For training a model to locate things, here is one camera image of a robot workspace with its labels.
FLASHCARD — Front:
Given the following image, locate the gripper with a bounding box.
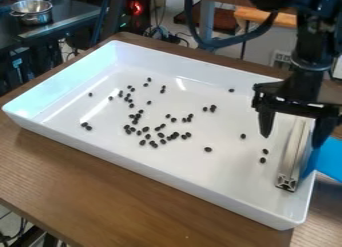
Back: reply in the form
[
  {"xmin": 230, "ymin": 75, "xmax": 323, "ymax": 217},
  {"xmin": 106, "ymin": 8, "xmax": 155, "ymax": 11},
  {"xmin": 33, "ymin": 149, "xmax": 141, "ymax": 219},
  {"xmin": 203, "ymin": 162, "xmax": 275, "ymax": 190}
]
[{"xmin": 249, "ymin": 69, "xmax": 342, "ymax": 149}]

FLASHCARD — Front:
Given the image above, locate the pile of black bits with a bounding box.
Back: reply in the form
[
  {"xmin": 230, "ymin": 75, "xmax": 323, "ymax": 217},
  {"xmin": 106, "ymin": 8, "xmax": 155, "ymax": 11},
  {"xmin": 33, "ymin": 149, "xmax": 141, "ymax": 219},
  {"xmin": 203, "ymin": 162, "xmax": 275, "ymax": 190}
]
[{"xmin": 78, "ymin": 76, "xmax": 272, "ymax": 165}]

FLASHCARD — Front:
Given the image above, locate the silver metal bar tool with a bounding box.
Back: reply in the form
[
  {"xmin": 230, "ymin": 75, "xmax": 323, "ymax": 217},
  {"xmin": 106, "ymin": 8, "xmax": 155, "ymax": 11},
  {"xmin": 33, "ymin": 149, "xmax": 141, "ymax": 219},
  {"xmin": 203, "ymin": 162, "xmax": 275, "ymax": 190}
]
[{"xmin": 273, "ymin": 115, "xmax": 321, "ymax": 194}]

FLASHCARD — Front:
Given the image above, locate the blue board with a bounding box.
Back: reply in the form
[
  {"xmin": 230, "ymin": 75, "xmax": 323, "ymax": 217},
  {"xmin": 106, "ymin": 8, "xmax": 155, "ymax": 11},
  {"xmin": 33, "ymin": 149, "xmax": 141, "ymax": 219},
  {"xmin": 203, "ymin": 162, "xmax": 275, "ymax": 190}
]
[{"xmin": 316, "ymin": 136, "xmax": 342, "ymax": 184}]

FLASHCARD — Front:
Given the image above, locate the white tray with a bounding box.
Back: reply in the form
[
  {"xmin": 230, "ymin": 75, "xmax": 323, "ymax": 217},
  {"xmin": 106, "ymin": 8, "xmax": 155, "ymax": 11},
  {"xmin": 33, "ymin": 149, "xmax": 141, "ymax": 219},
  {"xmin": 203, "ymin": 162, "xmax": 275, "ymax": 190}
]
[{"xmin": 1, "ymin": 39, "xmax": 318, "ymax": 232}]

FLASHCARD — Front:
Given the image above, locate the black side table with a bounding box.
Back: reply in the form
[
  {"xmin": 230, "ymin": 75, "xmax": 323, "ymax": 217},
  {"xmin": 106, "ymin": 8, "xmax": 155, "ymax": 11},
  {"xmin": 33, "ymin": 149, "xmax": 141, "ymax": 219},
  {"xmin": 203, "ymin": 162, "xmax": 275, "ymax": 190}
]
[{"xmin": 0, "ymin": 0, "xmax": 105, "ymax": 92}]

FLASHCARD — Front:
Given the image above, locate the silver pot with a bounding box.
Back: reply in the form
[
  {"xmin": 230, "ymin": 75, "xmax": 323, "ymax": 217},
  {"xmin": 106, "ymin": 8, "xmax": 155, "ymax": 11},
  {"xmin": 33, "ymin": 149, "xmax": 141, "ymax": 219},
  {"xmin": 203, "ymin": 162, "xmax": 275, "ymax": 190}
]
[{"xmin": 8, "ymin": 0, "xmax": 55, "ymax": 27}]

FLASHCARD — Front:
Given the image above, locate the blue hose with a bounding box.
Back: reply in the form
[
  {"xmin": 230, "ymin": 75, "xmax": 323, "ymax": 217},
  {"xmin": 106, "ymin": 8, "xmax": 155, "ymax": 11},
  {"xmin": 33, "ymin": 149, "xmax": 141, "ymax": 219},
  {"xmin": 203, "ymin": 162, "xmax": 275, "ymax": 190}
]
[{"xmin": 183, "ymin": 0, "xmax": 280, "ymax": 53}]

